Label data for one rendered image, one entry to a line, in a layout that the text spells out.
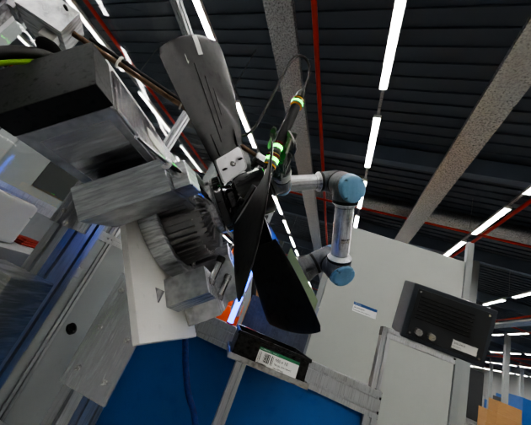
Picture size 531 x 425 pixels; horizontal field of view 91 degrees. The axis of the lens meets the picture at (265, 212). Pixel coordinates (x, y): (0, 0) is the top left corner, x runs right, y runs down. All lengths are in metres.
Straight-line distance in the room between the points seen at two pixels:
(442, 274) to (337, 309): 0.99
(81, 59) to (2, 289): 0.42
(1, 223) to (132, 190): 0.52
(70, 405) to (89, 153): 0.43
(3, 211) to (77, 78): 0.55
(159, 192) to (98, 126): 0.10
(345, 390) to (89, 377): 0.75
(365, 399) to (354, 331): 1.49
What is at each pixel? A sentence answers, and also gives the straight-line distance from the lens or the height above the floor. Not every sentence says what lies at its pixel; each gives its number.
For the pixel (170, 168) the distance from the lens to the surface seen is 0.35.
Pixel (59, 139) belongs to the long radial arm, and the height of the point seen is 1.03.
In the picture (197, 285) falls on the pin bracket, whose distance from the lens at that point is 0.57.
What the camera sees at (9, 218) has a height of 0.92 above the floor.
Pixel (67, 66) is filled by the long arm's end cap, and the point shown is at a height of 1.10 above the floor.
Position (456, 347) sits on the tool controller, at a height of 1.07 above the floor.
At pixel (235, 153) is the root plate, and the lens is 0.64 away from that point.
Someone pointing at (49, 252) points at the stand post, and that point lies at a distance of 0.73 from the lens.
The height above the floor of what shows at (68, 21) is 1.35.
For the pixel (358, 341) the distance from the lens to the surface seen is 2.54.
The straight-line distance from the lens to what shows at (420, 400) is 2.71.
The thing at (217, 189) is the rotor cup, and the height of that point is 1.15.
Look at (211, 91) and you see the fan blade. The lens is 0.60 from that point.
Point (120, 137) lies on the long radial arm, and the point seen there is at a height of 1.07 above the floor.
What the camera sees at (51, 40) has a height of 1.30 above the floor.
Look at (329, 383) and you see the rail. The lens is 1.05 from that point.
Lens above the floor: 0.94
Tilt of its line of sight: 20 degrees up
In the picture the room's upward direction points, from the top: 23 degrees clockwise
